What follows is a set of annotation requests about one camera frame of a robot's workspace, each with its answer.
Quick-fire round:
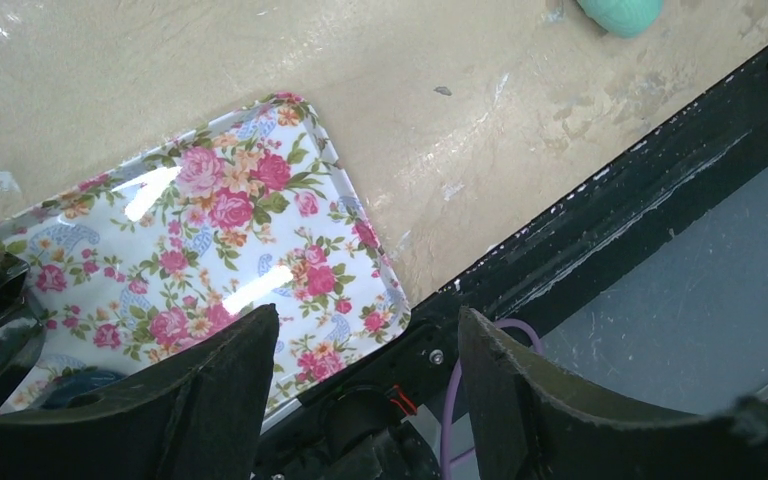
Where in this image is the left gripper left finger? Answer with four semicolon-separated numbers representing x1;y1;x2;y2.
0;304;279;479

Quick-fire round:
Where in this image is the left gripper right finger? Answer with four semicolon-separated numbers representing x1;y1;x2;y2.
458;307;768;479

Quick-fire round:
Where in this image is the dark blue mug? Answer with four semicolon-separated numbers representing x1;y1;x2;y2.
32;370;126;410

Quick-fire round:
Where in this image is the floral tray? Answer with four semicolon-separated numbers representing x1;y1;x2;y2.
0;92;410;417

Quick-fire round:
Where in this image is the teal cylindrical bottle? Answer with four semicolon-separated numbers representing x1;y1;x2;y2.
577;0;663;38

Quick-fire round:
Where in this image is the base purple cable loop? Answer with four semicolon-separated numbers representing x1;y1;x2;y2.
440;317;546;480

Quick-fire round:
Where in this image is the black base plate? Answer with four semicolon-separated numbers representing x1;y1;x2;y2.
253;46;768;479

